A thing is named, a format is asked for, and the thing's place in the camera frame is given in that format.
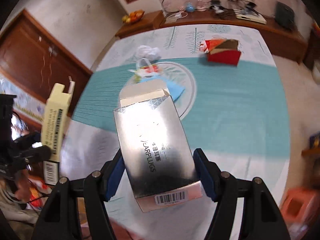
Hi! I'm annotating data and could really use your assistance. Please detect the silver earplugs box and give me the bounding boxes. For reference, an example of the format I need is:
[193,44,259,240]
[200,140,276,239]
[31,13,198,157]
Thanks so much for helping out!
[113,80,202,212]

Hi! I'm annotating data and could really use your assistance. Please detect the pistachio chocolate box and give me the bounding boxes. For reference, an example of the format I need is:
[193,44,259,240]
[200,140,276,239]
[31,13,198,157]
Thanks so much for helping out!
[41,80,75,186]

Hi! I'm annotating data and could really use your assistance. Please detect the blue paper piece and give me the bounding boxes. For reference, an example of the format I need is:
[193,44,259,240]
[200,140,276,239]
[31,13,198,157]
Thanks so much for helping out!
[139,76,185,102]

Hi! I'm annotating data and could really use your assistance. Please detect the wooden tv cabinet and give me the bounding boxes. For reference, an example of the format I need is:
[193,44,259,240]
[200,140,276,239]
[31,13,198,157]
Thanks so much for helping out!
[116,10,308,63]

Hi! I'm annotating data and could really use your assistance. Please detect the white set-top box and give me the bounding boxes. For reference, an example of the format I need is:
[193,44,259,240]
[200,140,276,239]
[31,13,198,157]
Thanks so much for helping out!
[234,11,267,24]

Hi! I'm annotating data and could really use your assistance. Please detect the fruit bowl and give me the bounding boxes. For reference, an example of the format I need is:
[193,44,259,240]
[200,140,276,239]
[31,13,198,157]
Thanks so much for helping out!
[122,10,145,24]

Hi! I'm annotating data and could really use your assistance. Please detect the fruit print snack bag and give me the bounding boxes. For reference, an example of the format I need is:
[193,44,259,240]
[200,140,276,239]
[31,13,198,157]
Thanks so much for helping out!
[129,58,162,83]

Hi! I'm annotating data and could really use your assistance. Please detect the red snack wrapper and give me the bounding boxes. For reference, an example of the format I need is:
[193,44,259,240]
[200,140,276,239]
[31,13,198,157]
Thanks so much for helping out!
[199,38,241,67]

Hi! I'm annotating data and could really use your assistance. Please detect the crumpled white tissue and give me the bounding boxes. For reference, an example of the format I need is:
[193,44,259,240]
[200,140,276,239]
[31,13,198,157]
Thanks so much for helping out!
[136,45,161,61]

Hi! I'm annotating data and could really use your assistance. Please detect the blue round ornament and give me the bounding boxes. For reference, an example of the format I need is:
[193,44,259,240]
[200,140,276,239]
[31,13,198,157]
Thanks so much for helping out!
[184,2,195,13]

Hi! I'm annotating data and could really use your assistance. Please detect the patterned white teal tablecloth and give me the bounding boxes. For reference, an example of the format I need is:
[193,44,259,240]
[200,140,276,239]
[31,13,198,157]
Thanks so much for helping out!
[60,25,290,239]

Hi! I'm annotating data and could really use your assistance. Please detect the brown wooden door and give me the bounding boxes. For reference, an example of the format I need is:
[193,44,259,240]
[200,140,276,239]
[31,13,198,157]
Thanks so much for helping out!
[1,9,92,115]

